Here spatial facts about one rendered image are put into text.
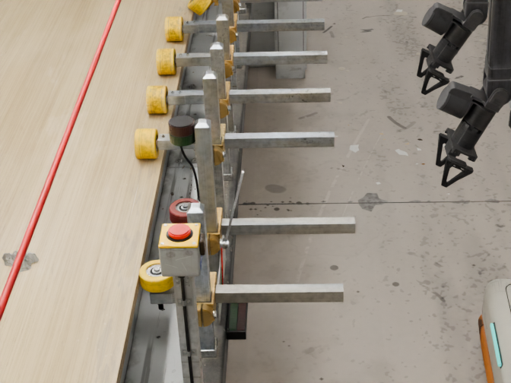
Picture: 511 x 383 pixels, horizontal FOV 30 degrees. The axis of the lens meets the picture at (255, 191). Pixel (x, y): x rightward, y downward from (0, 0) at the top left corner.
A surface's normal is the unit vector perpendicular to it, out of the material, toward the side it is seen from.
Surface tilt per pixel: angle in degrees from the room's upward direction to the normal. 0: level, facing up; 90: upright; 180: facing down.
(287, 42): 90
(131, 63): 0
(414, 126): 0
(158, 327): 0
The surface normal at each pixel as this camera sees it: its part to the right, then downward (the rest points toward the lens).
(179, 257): -0.03, 0.55
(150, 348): -0.04, -0.84
